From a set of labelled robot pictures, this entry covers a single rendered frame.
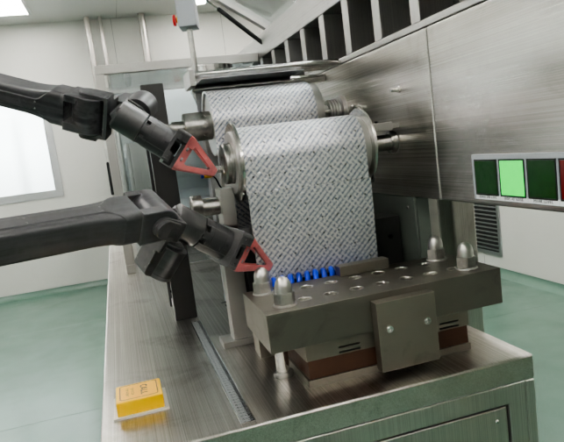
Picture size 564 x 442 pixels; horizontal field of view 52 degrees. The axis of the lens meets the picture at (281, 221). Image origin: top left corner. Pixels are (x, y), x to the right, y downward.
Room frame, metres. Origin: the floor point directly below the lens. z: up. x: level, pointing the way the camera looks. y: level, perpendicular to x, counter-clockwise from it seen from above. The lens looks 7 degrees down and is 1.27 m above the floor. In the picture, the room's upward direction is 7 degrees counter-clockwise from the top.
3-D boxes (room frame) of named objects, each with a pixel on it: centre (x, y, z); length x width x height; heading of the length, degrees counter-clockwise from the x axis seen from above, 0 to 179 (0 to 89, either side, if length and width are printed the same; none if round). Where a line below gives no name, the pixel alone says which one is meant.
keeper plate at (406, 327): (0.87, -0.17, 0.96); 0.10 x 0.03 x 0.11; 105
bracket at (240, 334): (1.11, 0.12, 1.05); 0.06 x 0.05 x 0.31; 105
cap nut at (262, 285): (0.96, 0.05, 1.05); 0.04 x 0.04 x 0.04
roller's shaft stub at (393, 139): (1.16, -0.21, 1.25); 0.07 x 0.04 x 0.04; 105
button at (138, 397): (0.87, 0.25, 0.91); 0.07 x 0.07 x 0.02; 15
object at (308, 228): (1.05, -0.06, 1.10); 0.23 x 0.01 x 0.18; 105
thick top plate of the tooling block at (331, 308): (0.95, -0.13, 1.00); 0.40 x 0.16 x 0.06; 105
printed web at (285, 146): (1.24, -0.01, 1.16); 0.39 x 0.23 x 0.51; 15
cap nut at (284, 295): (0.87, 0.01, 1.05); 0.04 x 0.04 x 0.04
